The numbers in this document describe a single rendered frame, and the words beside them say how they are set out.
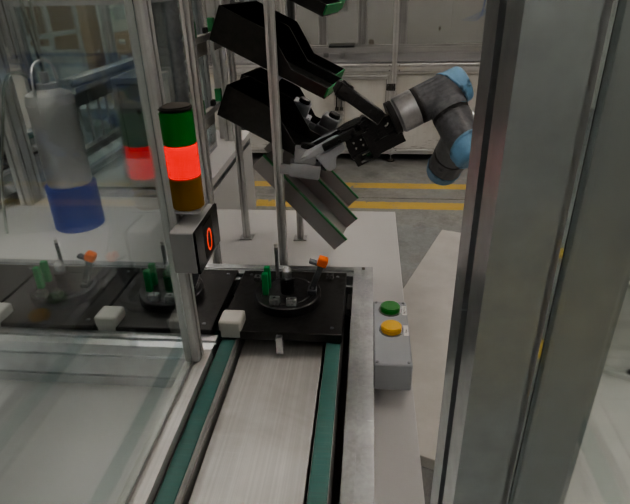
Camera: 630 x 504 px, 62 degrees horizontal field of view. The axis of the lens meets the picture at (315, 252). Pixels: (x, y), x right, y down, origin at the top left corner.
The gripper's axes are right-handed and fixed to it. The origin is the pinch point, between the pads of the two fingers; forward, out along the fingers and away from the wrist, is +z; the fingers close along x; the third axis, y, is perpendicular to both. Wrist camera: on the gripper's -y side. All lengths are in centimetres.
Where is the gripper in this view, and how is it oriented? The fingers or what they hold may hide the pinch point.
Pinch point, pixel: (304, 151)
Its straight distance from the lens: 111.7
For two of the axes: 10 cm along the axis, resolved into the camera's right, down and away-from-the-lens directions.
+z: -8.9, 4.2, 1.5
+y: 4.5, 8.2, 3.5
